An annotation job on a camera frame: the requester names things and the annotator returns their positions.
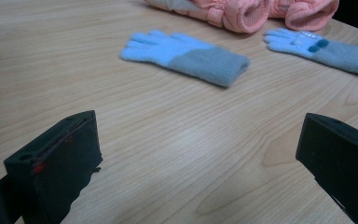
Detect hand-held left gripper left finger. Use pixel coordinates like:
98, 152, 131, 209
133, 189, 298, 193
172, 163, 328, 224
3, 109, 104, 224

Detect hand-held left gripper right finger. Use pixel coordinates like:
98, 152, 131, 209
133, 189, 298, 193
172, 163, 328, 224
295, 112, 358, 224

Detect pink padded glove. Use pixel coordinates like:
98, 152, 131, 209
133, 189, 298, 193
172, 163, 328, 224
144, 0, 272, 35
268, 0, 340, 33

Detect light blue glove dark buttons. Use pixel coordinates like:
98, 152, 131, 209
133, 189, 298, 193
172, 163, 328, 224
262, 27, 358, 77

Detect plain light blue knit glove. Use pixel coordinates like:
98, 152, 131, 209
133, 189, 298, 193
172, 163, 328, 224
119, 29, 251, 88

